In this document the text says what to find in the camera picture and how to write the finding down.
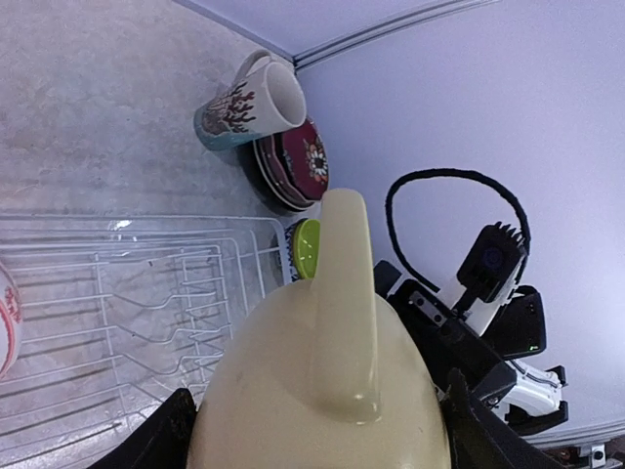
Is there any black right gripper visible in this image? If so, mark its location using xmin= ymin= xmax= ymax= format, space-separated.
xmin=373 ymin=261 xmax=517 ymax=408

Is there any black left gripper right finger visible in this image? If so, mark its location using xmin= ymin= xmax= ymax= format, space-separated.
xmin=446 ymin=366 xmax=561 ymax=468

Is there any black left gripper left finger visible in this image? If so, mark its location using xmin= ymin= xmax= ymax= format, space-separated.
xmin=89 ymin=388 xmax=197 ymax=469

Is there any pale yellow cup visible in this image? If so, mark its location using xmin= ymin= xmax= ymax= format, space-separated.
xmin=187 ymin=189 xmax=451 ymax=468

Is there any lime green bowl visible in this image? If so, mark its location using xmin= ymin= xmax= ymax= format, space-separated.
xmin=292 ymin=219 xmax=320 ymax=279

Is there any blue white patterned bowl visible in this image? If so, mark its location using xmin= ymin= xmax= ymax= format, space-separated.
xmin=284 ymin=219 xmax=304 ymax=281

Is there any white red patterned bowl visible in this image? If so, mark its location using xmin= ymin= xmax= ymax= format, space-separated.
xmin=0 ymin=265 xmax=23 ymax=377

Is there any pink polka dot plate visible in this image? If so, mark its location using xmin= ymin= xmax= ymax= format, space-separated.
xmin=252 ymin=137 xmax=320 ymax=212

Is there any large black round plate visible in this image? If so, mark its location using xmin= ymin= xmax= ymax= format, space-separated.
xmin=236 ymin=143 xmax=313 ymax=216

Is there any teal patterned cup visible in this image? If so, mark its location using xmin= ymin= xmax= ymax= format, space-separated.
xmin=193 ymin=49 xmax=308 ymax=151

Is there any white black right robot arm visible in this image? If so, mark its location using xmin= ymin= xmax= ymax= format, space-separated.
xmin=373 ymin=261 xmax=568 ymax=437

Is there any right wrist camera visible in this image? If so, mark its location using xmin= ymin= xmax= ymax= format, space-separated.
xmin=448 ymin=222 xmax=533 ymax=338

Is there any white wire dish rack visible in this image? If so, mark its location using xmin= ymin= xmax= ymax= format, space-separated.
xmin=1 ymin=214 xmax=290 ymax=468

